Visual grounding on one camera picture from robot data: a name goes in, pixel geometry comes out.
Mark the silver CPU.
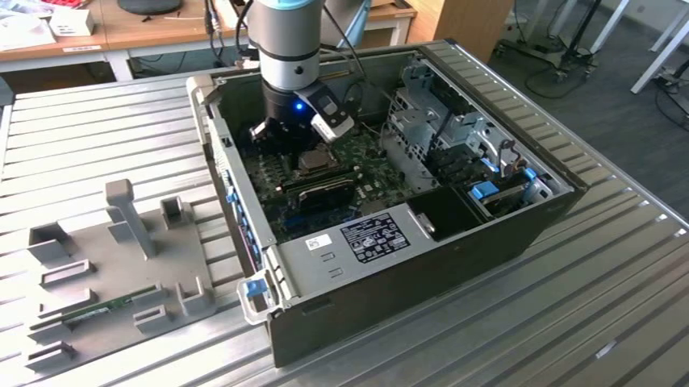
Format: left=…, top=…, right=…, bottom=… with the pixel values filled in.
left=300, top=151, right=333, bottom=170

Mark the metal socket cover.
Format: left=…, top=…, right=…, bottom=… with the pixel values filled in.
left=296, top=144, right=344, bottom=178

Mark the metal locking lever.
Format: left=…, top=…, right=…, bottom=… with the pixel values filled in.
left=325, top=143, right=346, bottom=170

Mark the CPU socket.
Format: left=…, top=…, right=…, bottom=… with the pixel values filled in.
left=290, top=144, right=346, bottom=179

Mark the installed RAM stick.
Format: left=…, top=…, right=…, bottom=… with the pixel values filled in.
left=280, top=171, right=358, bottom=194

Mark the green motherboard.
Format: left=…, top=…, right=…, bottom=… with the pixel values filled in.
left=237, top=120, right=421, bottom=239

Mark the metal drive cage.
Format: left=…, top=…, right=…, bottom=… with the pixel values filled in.
left=382, top=58, right=508, bottom=190

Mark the grey power supply unit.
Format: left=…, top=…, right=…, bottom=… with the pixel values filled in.
left=268, top=201, right=436, bottom=302

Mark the wooden desk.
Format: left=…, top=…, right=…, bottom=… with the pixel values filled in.
left=0, top=0, right=420, bottom=84

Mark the blue case latch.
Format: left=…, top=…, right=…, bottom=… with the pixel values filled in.
left=242, top=280, right=269, bottom=302

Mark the blue disk carrier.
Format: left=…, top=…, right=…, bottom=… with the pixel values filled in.
left=466, top=181, right=505, bottom=202

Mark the black round object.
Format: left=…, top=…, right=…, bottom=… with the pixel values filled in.
left=117, top=0, right=183, bottom=15

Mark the wooden cabinet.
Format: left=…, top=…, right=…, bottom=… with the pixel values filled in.
left=409, top=0, right=516, bottom=65

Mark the silver disk bay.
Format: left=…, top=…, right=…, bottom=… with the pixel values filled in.
left=473, top=177, right=556, bottom=221

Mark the black open PC case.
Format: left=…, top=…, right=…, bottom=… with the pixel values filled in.
left=186, top=39, right=588, bottom=368

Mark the white cardboard box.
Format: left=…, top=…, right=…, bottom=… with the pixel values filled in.
left=47, top=8, right=98, bottom=38

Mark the grey parts rack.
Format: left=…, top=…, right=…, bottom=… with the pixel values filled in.
left=24, top=178, right=219, bottom=374

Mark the white plastic bag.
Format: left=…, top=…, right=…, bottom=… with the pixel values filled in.
left=0, top=10, right=59, bottom=52

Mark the green RAM stick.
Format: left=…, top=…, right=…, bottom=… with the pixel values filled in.
left=59, top=286, right=158, bottom=325

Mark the black rolling stand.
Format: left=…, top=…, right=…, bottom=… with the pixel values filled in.
left=495, top=0, right=604, bottom=84

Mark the white table leg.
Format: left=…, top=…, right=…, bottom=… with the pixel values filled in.
left=589, top=0, right=631, bottom=56

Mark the white table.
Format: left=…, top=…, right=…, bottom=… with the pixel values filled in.
left=629, top=0, right=689, bottom=96

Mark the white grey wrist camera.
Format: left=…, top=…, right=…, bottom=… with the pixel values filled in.
left=294, top=82, right=357, bottom=143

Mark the black disk wire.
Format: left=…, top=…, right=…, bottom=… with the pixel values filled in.
left=496, top=139, right=528, bottom=178

